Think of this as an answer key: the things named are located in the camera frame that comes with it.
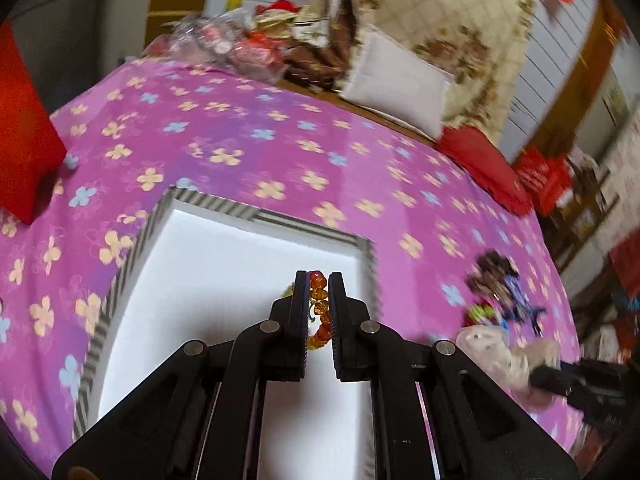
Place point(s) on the clear plastic bag pile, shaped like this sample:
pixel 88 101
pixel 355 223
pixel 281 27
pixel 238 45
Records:
pixel 229 41

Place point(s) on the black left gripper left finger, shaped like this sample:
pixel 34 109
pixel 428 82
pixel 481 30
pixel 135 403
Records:
pixel 199 414

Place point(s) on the brown patterned cloth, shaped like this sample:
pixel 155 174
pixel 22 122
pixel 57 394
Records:
pixel 323 34

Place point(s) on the white striped storage box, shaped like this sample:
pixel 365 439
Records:
pixel 204 267

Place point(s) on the red cushion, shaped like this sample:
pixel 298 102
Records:
pixel 469 148

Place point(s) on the floral beige quilt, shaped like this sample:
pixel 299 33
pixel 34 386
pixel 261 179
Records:
pixel 480 43

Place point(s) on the leopard print hair bow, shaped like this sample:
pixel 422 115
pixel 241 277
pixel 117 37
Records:
pixel 491 278

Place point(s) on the pink floral bed blanket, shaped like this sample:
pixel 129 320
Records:
pixel 152 125

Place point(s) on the white pillow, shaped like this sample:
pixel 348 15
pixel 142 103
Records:
pixel 396 84

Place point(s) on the dark red scrunchie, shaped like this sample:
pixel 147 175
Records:
pixel 479 314

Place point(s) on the cream dotted scrunchie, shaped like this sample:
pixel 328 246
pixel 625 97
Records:
pixel 510 367

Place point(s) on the wooden chair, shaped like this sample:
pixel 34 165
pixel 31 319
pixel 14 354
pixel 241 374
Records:
pixel 572 224

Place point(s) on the red shopping bag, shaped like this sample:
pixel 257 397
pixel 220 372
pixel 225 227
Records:
pixel 544 179

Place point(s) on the navy striped ribbon bow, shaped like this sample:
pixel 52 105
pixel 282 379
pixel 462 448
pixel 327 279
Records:
pixel 522 310

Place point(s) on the red bag at left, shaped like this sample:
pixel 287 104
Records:
pixel 31 152

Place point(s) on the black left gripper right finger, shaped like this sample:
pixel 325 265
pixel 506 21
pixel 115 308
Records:
pixel 435 413

